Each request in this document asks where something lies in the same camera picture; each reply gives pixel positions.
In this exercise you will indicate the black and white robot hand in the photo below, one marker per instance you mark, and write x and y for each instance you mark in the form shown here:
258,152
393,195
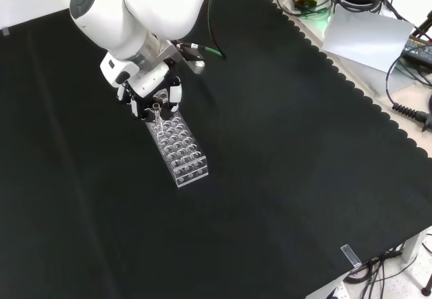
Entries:
148,83

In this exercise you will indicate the black power adapter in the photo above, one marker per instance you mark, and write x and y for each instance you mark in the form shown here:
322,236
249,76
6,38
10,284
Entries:
418,49

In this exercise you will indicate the black bench cloth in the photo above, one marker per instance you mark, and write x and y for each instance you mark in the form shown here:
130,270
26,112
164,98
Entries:
236,177

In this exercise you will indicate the pale grey board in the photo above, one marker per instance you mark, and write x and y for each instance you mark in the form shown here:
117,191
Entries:
368,39

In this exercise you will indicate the white table leg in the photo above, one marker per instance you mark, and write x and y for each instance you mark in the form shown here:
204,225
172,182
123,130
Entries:
413,246

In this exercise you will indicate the clear acrylic test tube rack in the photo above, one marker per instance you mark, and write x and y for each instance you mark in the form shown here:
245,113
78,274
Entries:
182,154

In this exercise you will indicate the clear glass test tube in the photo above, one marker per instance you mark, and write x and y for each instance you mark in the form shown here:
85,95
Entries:
157,118

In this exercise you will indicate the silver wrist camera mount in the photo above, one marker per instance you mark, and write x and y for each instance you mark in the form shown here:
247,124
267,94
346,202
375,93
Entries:
195,64

